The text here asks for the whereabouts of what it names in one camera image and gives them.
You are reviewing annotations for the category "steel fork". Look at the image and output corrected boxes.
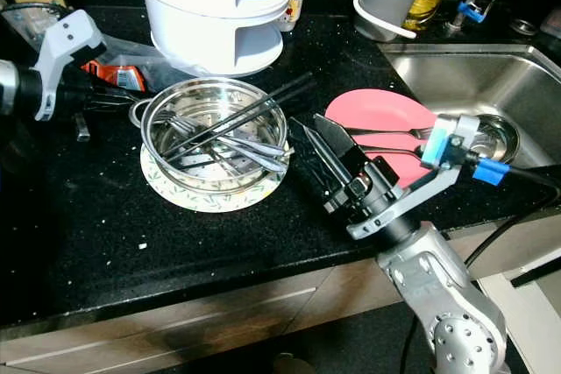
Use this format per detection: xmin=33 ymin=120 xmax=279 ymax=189
xmin=165 ymin=116 xmax=281 ymax=165

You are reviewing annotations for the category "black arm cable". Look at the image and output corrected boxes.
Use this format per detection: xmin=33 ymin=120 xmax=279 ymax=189
xmin=465 ymin=157 xmax=561 ymax=279
xmin=0 ymin=2 xmax=71 ymax=21

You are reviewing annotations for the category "crumpled clear plastic wrapper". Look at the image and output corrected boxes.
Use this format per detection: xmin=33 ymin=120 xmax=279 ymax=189
xmin=101 ymin=37 xmax=169 ymax=74

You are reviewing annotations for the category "steel two-handled pot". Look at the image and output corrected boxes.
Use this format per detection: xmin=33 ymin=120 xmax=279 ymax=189
xmin=130 ymin=78 xmax=292 ymax=193

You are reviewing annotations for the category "pink round plate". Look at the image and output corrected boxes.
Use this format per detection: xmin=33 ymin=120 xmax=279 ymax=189
xmin=324 ymin=88 xmax=440 ymax=189

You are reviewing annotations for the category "leaf-patterned white plate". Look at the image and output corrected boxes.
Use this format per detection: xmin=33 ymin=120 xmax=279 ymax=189
xmin=140 ymin=142 xmax=287 ymax=214

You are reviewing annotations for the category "black chopstick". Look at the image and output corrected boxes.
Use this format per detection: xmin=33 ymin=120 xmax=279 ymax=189
xmin=162 ymin=72 xmax=316 ymax=160
xmin=167 ymin=85 xmax=304 ymax=166

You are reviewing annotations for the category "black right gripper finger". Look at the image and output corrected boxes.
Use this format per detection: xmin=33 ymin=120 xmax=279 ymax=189
xmin=311 ymin=114 xmax=377 ymax=185
xmin=288 ymin=119 xmax=352 ymax=209

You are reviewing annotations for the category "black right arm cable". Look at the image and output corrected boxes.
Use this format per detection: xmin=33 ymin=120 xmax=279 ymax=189
xmin=465 ymin=157 xmax=561 ymax=279

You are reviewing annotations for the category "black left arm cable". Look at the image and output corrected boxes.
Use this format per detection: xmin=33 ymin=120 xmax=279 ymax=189
xmin=0 ymin=2 xmax=71 ymax=21

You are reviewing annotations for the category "white cup with cartoon print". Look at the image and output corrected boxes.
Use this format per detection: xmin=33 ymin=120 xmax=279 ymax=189
xmin=285 ymin=0 xmax=307 ymax=30

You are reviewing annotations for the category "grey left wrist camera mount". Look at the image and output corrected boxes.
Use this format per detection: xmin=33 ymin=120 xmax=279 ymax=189
xmin=33 ymin=9 xmax=108 ymax=123

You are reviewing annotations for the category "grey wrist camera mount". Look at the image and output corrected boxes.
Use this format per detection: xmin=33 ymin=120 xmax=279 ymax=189
xmin=346 ymin=114 xmax=487 ymax=242
xmin=33 ymin=9 xmax=108 ymax=123

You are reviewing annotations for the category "white tiered food steamer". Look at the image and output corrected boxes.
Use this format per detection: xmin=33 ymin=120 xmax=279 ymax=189
xmin=138 ymin=0 xmax=295 ymax=77

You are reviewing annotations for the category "small orange packet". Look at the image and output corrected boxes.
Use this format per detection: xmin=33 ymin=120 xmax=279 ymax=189
xmin=83 ymin=59 xmax=146 ymax=95

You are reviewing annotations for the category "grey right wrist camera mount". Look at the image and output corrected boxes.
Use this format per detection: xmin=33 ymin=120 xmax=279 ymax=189
xmin=346 ymin=114 xmax=487 ymax=242

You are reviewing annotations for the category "small metal piece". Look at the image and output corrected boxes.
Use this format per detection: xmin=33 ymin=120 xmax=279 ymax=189
xmin=75 ymin=114 xmax=94 ymax=144

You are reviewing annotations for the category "small round steel lid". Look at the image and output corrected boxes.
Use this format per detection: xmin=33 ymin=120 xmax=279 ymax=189
xmin=508 ymin=17 xmax=541 ymax=40

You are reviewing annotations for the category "white power cable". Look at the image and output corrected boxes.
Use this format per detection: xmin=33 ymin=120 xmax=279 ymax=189
xmin=353 ymin=0 xmax=561 ymax=41

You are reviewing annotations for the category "stainless steel sink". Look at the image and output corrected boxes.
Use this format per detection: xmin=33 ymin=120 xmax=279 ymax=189
xmin=381 ymin=44 xmax=561 ymax=170

